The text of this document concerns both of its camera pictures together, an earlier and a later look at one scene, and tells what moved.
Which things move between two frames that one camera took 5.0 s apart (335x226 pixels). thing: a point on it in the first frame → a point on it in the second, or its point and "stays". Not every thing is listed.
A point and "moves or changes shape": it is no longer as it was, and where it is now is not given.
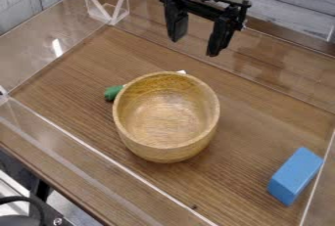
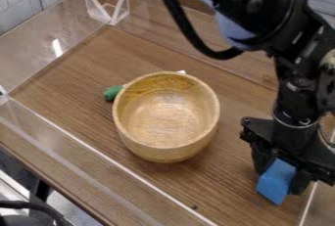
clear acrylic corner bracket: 108,13 stays
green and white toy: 113,89 stays
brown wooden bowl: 166,114 stays
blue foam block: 294,175 moves or changes shape
